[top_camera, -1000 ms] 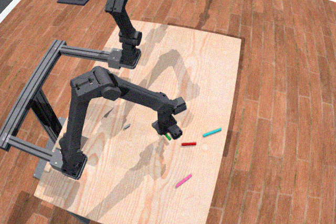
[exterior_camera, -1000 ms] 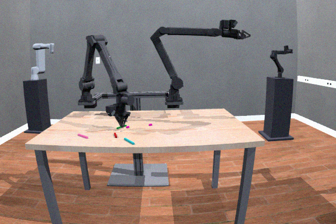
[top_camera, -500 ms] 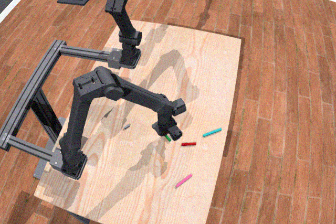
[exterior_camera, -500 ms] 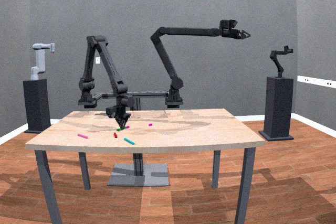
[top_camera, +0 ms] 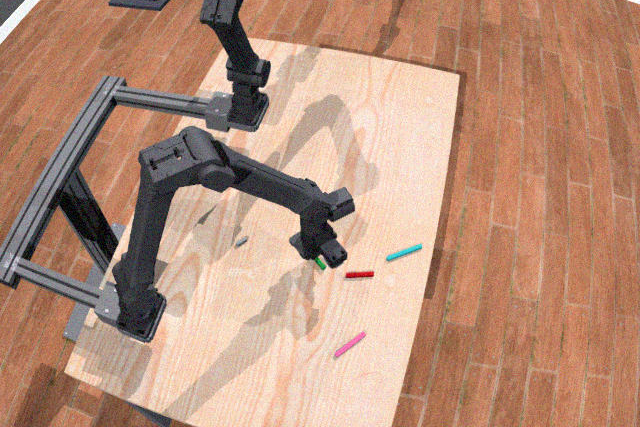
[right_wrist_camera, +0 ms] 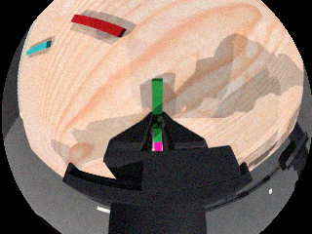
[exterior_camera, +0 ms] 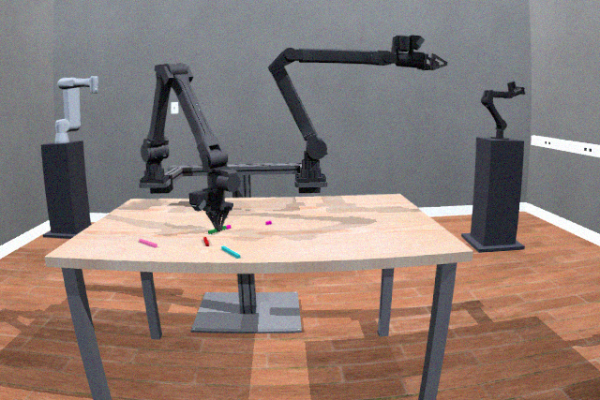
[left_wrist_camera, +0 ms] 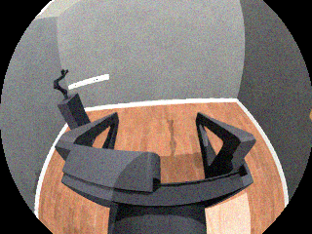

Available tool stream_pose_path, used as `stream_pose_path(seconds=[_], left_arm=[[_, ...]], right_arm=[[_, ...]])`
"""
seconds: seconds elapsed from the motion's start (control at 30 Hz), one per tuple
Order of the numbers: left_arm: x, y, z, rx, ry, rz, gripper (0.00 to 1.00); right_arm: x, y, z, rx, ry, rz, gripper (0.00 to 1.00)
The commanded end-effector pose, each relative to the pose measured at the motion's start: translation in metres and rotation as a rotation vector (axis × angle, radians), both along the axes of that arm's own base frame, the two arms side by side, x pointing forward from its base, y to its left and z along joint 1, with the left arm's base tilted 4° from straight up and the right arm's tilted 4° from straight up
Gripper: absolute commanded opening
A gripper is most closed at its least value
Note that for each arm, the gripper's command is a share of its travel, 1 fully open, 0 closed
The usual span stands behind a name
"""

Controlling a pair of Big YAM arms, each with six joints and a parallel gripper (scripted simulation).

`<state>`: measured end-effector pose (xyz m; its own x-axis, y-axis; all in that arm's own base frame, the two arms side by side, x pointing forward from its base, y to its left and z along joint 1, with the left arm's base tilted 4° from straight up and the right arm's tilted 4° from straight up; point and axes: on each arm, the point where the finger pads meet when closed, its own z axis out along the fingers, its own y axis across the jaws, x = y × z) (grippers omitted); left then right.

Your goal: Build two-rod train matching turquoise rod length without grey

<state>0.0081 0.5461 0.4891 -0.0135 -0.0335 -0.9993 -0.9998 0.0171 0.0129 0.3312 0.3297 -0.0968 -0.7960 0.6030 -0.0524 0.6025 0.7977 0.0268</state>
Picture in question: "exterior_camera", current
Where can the turquoise rod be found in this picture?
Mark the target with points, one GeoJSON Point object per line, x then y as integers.
{"type": "Point", "coordinates": [229, 251]}

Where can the pink rod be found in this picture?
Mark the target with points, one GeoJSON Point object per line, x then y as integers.
{"type": "Point", "coordinates": [148, 243]}

